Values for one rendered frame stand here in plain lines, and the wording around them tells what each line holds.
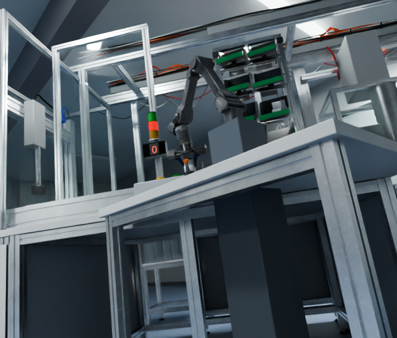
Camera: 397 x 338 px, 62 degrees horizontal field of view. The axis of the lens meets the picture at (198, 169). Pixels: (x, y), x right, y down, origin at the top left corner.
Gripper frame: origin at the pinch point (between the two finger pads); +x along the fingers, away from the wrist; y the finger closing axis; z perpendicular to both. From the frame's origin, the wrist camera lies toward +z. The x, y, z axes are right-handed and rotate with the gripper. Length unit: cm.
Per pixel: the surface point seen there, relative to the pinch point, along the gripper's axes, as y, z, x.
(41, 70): 155, 185, -44
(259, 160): -28, -79, -31
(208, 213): -9.0, -37.5, 6.1
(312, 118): -83, 112, 29
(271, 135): -40.4, 9.8, -2.2
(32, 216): 69, -25, 2
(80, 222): 42, -36, 3
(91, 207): 41.0, -25.3, 2.4
